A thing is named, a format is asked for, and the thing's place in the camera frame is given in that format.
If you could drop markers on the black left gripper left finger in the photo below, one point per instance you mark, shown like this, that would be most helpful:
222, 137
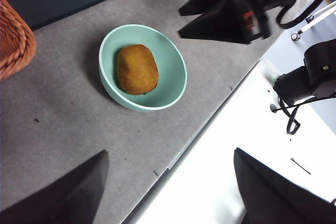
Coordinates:
52, 200

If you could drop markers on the brown wicker basket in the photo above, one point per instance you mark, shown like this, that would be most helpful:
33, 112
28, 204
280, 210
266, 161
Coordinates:
13, 40

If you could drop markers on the teal ceramic bowl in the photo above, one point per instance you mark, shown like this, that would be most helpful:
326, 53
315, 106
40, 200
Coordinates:
170, 77

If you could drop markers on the white tripod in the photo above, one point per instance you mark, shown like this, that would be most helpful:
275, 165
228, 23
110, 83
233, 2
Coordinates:
315, 19

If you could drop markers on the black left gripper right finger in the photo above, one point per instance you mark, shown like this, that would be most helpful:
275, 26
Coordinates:
270, 195

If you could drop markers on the thin black pin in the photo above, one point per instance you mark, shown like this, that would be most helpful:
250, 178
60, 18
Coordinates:
300, 165

